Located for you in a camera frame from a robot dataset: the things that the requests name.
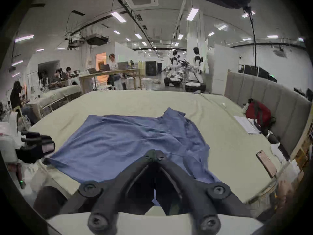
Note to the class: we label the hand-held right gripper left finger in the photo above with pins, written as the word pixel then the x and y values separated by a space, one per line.
pixel 107 197

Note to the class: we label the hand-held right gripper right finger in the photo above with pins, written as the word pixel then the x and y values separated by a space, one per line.
pixel 203 199

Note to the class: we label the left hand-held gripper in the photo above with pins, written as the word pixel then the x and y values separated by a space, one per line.
pixel 9 150

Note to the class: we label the blue shirt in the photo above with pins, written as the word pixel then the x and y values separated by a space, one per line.
pixel 117 138

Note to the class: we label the bed with white sheet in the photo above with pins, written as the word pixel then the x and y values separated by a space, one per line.
pixel 56 94

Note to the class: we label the phone with pink case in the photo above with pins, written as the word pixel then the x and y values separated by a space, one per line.
pixel 267 163

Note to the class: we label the group of people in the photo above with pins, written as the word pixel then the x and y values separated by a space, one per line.
pixel 62 73

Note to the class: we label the stack of white papers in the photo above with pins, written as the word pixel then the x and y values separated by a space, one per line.
pixel 245 125

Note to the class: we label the white crumpled cloth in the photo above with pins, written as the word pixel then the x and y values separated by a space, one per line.
pixel 276 152

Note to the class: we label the bed with beige sheet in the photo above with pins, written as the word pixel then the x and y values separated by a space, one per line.
pixel 137 101

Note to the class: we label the wooden table with laptops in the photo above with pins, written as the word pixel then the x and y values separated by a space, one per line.
pixel 110 73

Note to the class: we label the red bag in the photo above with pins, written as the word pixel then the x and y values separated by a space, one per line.
pixel 259 112

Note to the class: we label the grey padded headboard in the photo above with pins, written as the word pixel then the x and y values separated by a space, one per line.
pixel 276 99

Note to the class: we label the white humanoid robot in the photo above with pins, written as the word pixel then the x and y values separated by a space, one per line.
pixel 195 72
pixel 174 67

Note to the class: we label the black cabinet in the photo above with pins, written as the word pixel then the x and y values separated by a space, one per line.
pixel 151 68

